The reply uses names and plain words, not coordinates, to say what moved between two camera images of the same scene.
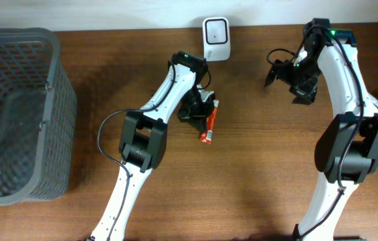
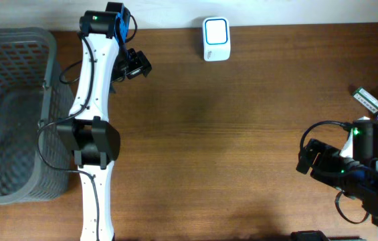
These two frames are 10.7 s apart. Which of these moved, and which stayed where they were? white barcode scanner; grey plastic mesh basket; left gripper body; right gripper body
Moved: right gripper body; left gripper body
Stayed: white barcode scanner; grey plastic mesh basket
